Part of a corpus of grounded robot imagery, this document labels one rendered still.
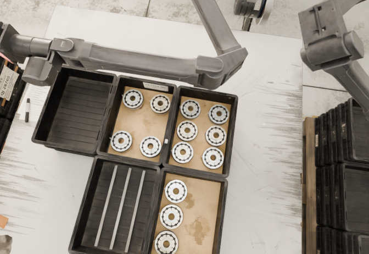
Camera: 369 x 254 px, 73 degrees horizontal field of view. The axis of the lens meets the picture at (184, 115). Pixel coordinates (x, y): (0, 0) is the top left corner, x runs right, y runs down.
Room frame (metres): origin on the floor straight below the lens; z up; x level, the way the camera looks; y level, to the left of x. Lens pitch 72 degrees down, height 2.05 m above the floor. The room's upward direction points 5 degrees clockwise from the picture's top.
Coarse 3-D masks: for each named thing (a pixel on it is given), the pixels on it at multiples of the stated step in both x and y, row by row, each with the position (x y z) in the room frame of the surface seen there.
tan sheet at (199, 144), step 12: (204, 108) 0.43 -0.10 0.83; (228, 108) 0.44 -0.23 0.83; (180, 120) 0.36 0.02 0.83; (192, 120) 0.36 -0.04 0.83; (204, 120) 0.37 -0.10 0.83; (228, 120) 0.38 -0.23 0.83; (204, 132) 0.31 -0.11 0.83; (192, 144) 0.24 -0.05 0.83; (204, 144) 0.25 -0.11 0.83; (192, 168) 0.13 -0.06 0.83; (204, 168) 0.13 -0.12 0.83
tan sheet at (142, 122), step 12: (144, 96) 0.47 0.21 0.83; (168, 96) 0.48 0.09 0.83; (120, 108) 0.40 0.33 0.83; (144, 108) 0.41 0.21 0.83; (120, 120) 0.33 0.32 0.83; (132, 120) 0.34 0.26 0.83; (144, 120) 0.34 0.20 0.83; (156, 120) 0.35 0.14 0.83; (132, 132) 0.28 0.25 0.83; (144, 132) 0.28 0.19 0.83; (156, 132) 0.29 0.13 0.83; (132, 156) 0.16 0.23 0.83; (144, 156) 0.16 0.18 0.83; (156, 156) 0.17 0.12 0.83
